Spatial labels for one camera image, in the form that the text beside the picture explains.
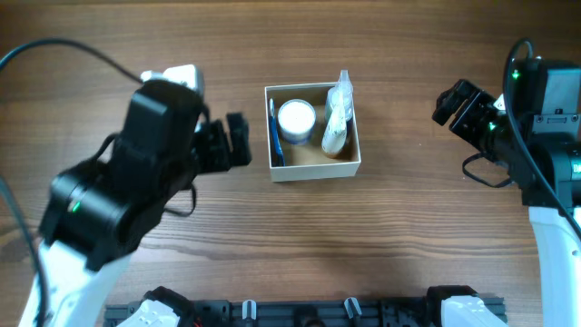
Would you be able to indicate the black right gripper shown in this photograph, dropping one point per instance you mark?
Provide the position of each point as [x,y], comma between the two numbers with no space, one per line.
[448,102]

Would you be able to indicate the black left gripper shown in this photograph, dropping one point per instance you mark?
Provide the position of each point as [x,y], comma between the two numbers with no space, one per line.
[234,148]

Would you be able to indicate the blue white toothbrush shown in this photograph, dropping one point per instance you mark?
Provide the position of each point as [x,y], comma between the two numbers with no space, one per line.
[271,109]

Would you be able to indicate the blue disposable razor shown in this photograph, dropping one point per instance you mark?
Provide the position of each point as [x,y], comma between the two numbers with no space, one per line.
[279,156]

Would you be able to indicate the white lidded blue jar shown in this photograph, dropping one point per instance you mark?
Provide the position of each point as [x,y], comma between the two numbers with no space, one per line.
[296,119]

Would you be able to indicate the white squeeze tube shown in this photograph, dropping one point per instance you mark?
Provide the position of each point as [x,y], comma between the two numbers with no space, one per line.
[335,134]

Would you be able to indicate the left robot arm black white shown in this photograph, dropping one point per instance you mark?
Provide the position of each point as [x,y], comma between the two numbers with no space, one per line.
[99,211]

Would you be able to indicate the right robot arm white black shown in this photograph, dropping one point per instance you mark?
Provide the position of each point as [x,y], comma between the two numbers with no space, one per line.
[535,134]

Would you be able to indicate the open beige cardboard box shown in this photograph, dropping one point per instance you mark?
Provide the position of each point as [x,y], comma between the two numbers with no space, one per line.
[307,161]

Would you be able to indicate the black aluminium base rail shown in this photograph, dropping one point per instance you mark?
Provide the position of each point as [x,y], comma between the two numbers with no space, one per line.
[405,312]

